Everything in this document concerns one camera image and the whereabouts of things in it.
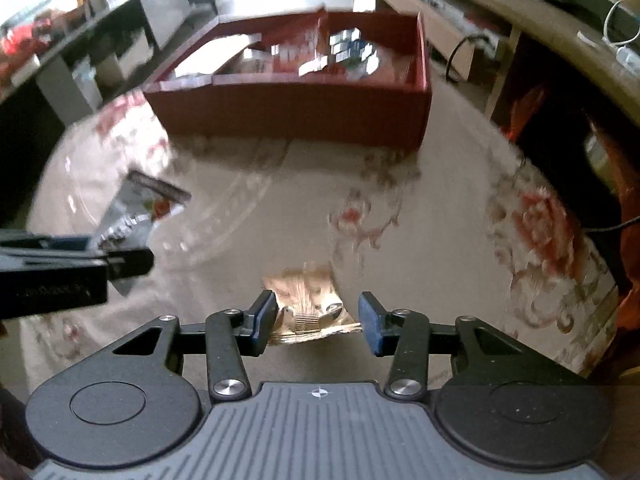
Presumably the silver snack pouch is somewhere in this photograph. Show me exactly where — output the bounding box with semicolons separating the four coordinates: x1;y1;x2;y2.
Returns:
88;169;192;296

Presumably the black power cable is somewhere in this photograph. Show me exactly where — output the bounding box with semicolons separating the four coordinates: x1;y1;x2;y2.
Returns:
444;32;497;85

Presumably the white barcode snack packet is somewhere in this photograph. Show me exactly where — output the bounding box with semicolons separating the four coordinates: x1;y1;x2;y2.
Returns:
168;34;262;79

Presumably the blue white snack packet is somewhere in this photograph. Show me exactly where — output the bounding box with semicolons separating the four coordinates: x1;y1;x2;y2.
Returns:
328;28;381;80

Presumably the wooden TV cabinet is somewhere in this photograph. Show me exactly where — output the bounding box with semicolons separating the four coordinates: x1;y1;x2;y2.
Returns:
349;0;640;126

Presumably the red Trolli candy bag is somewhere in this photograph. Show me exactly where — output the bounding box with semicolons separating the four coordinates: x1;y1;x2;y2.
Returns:
267;9;330;76

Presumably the red cardboard box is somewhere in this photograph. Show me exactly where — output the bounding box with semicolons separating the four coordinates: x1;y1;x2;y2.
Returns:
142;8;432;152

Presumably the gold snack packet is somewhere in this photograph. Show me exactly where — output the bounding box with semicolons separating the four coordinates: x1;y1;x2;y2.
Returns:
262;263;361;346

